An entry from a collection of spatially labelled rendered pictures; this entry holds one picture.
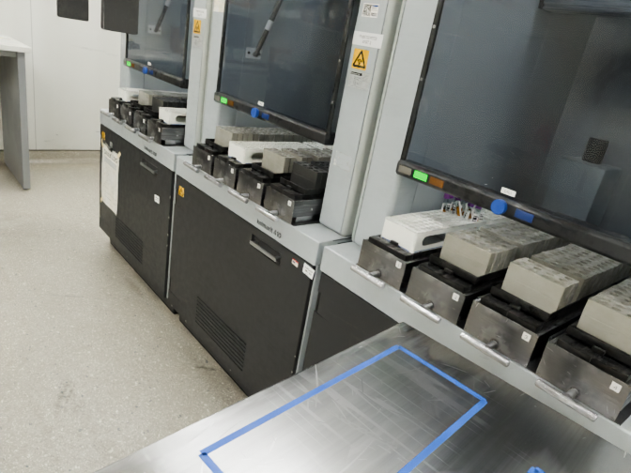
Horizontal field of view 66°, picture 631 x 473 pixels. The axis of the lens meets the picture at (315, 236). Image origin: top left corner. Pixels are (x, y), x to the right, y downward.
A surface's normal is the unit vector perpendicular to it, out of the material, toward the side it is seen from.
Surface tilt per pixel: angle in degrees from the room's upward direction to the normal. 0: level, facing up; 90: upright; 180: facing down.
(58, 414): 0
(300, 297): 90
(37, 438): 0
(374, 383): 0
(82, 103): 90
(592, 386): 90
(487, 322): 90
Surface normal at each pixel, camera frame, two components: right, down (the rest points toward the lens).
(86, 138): 0.63, 0.38
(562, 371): -0.76, 0.11
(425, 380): 0.17, -0.92
